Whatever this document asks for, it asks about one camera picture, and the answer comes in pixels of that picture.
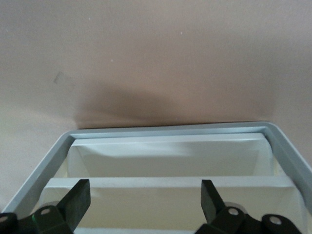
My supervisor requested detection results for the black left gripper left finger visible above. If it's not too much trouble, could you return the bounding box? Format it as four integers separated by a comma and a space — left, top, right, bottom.
0, 179, 92, 234

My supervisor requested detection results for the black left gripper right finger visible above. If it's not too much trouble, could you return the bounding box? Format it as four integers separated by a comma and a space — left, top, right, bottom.
195, 179, 303, 234

